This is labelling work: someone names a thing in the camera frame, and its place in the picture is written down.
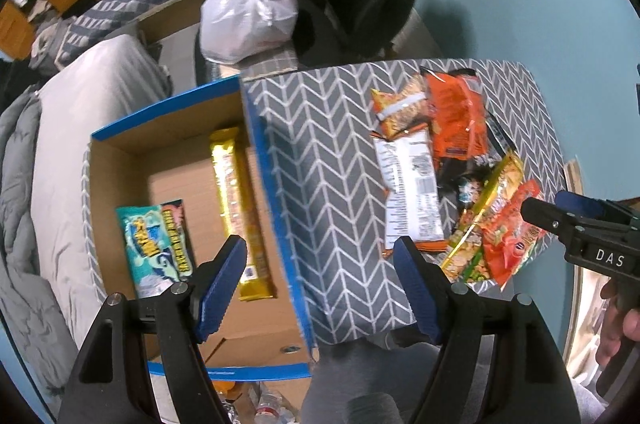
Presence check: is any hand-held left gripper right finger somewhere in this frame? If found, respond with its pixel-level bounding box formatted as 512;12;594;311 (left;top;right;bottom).
392;235;583;424

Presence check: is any grey chevron tablecloth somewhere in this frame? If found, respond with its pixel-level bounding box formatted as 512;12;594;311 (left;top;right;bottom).
240;57;568;347

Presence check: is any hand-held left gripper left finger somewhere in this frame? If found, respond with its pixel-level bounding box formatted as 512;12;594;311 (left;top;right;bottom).
57;234;248;424

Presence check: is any grey quilted comforter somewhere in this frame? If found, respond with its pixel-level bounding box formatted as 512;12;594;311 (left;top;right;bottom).
0;87;78;405

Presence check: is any orange red snack packet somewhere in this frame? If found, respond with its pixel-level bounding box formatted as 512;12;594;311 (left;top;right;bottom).
482;178;546;289

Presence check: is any teal snack packet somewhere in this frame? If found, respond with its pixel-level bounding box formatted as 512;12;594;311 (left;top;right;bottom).
115;200;197;300

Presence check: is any plastic water bottle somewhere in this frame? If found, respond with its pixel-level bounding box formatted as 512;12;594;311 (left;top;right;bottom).
250;384;296;424

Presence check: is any gold snack packet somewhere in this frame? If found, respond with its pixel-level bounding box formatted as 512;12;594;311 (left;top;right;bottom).
207;127;277;302

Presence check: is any black snack packet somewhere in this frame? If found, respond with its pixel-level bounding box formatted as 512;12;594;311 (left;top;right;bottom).
435;109;511;215

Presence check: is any blue grey patterned blanket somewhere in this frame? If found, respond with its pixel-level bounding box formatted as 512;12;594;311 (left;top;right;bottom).
55;0;201;70

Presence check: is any striped snack packet with clip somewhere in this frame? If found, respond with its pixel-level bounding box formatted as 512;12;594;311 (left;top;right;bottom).
369;74;433;140

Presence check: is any red green snack packet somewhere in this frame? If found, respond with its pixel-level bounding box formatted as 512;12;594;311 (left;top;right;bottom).
440;149;526;285

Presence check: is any wooden board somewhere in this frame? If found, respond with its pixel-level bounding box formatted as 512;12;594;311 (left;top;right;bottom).
562;157;586;195

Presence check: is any person's right hand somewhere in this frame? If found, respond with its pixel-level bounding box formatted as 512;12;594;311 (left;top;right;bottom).
595;277;640;367

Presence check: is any cardboard box with blue rim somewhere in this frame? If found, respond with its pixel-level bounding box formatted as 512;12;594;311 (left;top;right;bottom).
80;74;321;380

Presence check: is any white snack packet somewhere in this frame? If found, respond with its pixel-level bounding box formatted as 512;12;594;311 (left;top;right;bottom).
372;127;448;260

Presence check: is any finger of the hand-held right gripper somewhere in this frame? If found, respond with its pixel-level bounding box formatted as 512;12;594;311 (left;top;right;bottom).
556;190;640;230
521;197;601;240

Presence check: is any white plastic bag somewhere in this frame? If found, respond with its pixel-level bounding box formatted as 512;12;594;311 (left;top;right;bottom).
199;0;300;65

